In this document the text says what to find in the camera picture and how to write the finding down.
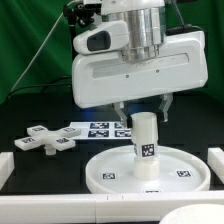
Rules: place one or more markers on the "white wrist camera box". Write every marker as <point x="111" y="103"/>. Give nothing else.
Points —
<point x="108" y="36"/>

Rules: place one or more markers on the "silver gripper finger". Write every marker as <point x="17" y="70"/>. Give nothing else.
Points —
<point x="126" y="120"/>
<point x="166" y="101"/>

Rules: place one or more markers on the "white disc bottom corner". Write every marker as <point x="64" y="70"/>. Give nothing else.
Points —
<point x="196" y="214"/>

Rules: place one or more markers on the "white marker sheet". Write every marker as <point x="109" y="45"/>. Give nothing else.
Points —
<point x="101" y="130"/>

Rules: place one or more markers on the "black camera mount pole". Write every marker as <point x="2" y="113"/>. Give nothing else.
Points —
<point x="78" y="17"/>

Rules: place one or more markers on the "grey camera on mount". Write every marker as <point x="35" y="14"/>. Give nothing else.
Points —
<point x="92" y="4"/>

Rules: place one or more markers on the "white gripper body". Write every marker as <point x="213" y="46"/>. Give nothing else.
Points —
<point x="106" y="78"/>

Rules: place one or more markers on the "white left barrier block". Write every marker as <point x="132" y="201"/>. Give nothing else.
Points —
<point x="6" y="167"/>

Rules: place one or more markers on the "white cross-shaped table base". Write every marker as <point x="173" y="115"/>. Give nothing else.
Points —
<point x="52" y="141"/>

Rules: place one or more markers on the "white round table top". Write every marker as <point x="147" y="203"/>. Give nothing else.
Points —
<point x="113" y="171"/>

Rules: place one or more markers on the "white front barrier rail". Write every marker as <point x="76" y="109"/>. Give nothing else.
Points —
<point x="99" y="208"/>

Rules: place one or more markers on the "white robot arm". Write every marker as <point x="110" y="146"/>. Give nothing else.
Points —
<point x="129" y="56"/>

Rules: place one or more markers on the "white barrier block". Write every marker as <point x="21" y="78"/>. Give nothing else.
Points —
<point x="215" y="160"/>
<point x="6" y="167"/>

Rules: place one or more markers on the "white right barrier block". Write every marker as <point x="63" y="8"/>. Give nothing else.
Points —
<point x="215" y="160"/>

